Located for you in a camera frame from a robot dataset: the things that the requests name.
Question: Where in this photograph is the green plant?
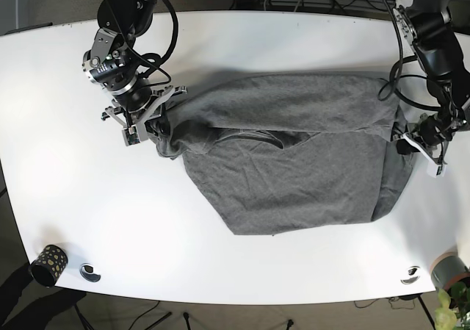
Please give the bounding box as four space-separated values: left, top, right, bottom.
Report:
434 281 469 330

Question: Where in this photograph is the grey plant pot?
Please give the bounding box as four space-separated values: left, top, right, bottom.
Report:
430 252 469 291

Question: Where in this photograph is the right silver table grommet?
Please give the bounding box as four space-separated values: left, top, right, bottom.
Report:
399 265 421 285

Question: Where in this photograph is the silver table grommet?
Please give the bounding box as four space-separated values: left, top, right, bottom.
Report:
79 263 101 283
399 265 421 285

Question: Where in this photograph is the grey T-shirt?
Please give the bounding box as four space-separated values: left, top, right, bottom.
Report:
152 73 413 235

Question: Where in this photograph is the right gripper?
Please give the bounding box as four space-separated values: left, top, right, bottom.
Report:
101 83 187 139

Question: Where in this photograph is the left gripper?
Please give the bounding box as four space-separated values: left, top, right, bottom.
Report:
392 115 448 163

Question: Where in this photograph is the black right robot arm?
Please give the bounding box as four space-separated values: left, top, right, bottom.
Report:
82 0 187 146

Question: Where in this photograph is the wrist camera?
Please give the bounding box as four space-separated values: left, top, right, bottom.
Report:
122 125 148 146
427 162 447 178

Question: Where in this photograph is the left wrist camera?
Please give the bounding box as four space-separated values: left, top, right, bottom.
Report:
427 162 447 178

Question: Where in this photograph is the left silver table grommet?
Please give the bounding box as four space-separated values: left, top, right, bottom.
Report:
79 263 101 283

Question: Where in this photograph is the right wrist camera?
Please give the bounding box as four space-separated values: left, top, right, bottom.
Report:
122 125 148 146

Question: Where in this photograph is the black gold spotted cup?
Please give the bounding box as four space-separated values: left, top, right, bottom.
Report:
29 245 68 287

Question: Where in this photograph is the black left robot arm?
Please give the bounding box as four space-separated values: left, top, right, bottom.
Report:
389 0 469 176

